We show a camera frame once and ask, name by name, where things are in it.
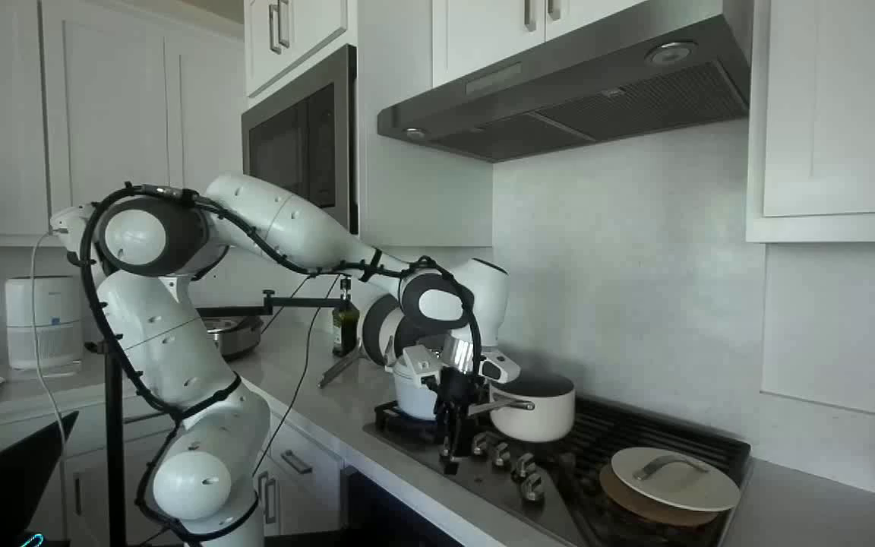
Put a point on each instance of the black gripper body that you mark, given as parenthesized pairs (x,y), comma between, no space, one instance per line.
(452,393)

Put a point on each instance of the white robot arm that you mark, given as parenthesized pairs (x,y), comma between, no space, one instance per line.
(166,334)

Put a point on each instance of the white dutch oven pot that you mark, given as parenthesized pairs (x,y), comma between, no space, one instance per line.
(414,397)

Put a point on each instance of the black stove knob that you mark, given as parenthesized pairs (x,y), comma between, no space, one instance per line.
(531,492)
(503,456)
(526,468)
(482,444)

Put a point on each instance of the dark pan white rim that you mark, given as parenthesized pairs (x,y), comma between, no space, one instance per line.
(373,334)

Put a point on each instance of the dark glass bottle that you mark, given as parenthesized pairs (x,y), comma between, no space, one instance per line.
(345,324)

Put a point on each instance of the white base cabinet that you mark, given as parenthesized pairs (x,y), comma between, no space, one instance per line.
(302,496)

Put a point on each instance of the brown shallow pan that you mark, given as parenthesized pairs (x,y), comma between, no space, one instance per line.
(625,504)

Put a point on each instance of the black gas cooktop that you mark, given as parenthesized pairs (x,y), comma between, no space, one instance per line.
(659,430)

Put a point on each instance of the metal bowl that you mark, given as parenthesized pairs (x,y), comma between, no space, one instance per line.
(234,334)

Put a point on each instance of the steel range hood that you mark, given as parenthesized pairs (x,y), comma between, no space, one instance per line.
(577,100)

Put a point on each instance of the white cylindrical appliance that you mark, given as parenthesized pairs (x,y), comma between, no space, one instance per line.
(43,324)

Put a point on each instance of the white VR headset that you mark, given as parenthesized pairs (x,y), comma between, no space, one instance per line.
(68,229)

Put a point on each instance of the dark laptop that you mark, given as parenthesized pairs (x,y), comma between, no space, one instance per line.
(1,487)

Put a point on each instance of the tall white cabinet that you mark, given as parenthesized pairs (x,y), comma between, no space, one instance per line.
(14,100)

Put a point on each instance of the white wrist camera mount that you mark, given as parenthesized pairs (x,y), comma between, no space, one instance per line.
(500,367)

